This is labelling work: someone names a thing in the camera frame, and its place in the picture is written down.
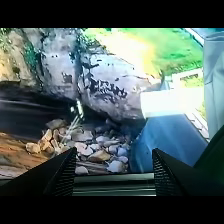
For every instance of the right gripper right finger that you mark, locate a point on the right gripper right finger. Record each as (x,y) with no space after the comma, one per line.
(176,178)

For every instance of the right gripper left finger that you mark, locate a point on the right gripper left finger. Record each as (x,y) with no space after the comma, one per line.
(53,176)

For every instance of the dark green garment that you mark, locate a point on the dark green garment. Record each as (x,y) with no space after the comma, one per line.
(213,153)

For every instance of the silver frame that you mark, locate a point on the silver frame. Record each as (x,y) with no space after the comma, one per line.
(113,185)

